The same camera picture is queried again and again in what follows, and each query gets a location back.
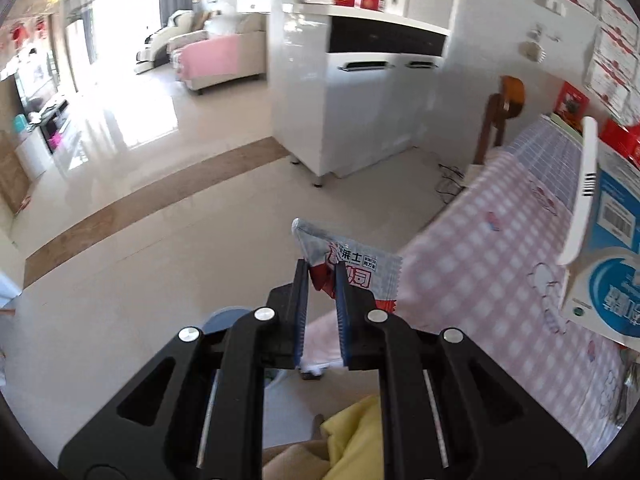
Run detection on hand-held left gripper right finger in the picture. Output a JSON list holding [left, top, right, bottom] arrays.
[[334, 262, 587, 480]]

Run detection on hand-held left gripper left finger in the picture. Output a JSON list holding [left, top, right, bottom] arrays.
[[57, 258, 311, 480]]

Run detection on silver red snack wrapper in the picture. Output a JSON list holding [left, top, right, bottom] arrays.
[[291, 218, 404, 313]]

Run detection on light blue trash bin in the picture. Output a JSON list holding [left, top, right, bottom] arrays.
[[202, 307, 253, 333]]

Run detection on pink checked tablecloth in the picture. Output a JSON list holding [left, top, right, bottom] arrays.
[[300, 115, 632, 461]]

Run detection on cream sofa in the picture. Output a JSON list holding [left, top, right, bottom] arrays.
[[175, 12, 268, 96]]

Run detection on pink blanket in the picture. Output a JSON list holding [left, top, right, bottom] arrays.
[[177, 35, 242, 81]]

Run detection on long white plastic case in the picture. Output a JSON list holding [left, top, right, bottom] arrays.
[[556, 116, 599, 266]]

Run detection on blue white cardboard box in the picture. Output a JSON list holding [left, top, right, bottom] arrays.
[[560, 140, 640, 351]]

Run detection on wooden chair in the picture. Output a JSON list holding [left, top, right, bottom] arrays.
[[472, 76, 526, 166]]

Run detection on white black recliner chair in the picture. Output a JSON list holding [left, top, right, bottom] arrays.
[[135, 10, 196, 74]]

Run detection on low white cabinet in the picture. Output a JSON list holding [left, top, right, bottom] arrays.
[[15, 130, 54, 181]]

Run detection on dark tv stand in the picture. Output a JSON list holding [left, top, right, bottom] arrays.
[[37, 100, 71, 154]]

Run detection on red box with dark picture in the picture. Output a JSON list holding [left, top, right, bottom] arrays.
[[555, 81, 591, 123]]

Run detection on plain red box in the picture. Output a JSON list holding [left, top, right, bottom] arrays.
[[600, 119, 640, 167]]

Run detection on sheer grey curtain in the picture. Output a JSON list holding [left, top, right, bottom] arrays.
[[64, 0, 97, 66]]

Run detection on black floor cables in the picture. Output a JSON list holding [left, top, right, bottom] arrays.
[[434, 162, 473, 197]]

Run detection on wall certificates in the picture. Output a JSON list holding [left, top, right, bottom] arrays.
[[552, 0, 640, 126]]

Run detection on red wall decorations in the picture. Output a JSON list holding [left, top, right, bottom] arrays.
[[9, 16, 47, 47]]

